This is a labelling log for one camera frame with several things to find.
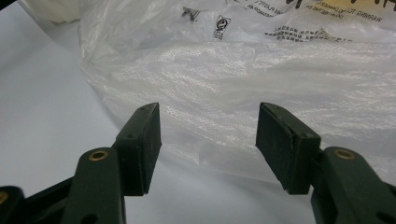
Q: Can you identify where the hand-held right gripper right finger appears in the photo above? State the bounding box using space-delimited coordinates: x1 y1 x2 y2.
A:
255 102 396 224

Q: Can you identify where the white plastic bin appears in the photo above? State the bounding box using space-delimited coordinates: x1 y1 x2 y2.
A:
18 0 82 24

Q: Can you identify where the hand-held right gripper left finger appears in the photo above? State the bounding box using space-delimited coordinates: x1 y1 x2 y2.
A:
60 102 163 224

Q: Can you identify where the clear smiley plastic bag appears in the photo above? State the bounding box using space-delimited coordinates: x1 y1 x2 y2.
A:
78 0 396 189

